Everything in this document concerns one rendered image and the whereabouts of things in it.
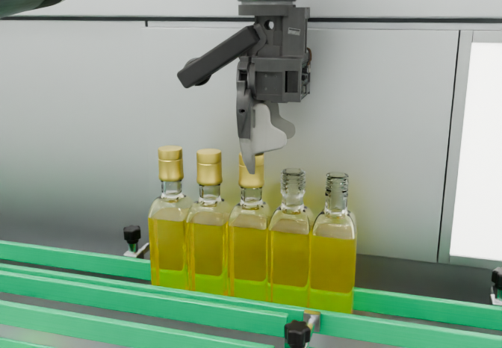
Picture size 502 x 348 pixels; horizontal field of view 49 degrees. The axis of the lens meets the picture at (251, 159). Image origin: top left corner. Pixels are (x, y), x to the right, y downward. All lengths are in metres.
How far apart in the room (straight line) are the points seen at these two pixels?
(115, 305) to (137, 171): 0.26
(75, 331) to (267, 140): 0.35
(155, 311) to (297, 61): 0.39
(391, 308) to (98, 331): 0.40
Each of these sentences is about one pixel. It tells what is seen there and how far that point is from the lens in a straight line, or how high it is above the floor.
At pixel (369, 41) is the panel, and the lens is 0.80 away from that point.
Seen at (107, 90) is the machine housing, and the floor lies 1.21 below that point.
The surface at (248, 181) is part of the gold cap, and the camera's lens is 0.73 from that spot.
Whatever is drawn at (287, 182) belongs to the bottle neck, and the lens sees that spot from 0.72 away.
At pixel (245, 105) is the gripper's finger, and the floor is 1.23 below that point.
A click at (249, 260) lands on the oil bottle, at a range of 0.76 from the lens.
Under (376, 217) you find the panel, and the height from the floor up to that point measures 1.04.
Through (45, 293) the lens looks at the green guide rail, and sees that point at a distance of 0.89.
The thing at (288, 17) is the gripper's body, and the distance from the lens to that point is 0.68.
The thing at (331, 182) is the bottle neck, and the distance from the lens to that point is 0.71.
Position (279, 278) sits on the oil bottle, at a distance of 0.76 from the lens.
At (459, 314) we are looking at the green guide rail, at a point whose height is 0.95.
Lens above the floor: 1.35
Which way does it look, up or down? 15 degrees down
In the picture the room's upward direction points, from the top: straight up
